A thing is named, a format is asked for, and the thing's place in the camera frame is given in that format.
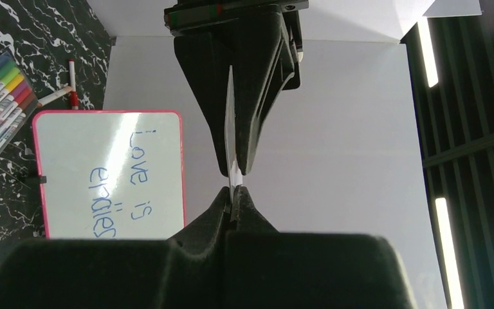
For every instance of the pack of coloured markers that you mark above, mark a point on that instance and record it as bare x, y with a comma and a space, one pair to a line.
17, 99

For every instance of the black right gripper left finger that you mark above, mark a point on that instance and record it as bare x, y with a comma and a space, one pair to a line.
179, 272

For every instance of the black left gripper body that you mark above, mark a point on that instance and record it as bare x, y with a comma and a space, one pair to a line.
187, 15

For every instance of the red capped white marker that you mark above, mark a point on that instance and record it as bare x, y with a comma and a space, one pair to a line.
73, 93

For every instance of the white marker pen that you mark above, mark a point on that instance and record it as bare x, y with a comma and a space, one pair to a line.
54, 96

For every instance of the pink framed whiteboard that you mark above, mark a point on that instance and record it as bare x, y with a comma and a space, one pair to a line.
110, 174

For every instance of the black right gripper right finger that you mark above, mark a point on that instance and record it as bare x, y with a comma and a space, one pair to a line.
265, 268

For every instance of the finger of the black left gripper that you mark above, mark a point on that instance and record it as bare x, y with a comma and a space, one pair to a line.
262, 65
205, 62

